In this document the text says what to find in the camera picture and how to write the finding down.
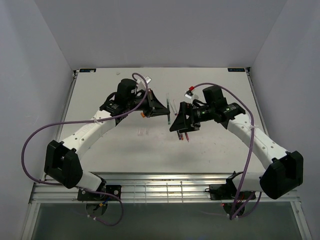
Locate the red gel pen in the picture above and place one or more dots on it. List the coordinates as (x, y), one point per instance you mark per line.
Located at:
(187, 137)

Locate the left blue corner label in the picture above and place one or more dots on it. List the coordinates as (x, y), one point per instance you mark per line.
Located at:
(87, 70)

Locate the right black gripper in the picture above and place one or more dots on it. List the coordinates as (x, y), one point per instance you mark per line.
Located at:
(182, 123)

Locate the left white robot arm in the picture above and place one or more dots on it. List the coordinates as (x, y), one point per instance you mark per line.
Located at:
(63, 159)

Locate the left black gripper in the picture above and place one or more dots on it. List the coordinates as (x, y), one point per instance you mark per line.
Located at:
(154, 107)

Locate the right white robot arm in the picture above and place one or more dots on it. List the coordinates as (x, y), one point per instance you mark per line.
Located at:
(283, 169)

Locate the right blue corner label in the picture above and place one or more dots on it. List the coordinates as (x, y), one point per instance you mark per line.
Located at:
(231, 69)

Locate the blue capped white marker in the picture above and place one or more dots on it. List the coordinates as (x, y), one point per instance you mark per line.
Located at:
(172, 108)

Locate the aluminium rail frame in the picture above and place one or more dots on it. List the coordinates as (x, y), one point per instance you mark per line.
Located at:
(167, 187)

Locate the blue corner label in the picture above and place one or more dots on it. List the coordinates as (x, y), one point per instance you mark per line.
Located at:
(87, 70)
(231, 69)

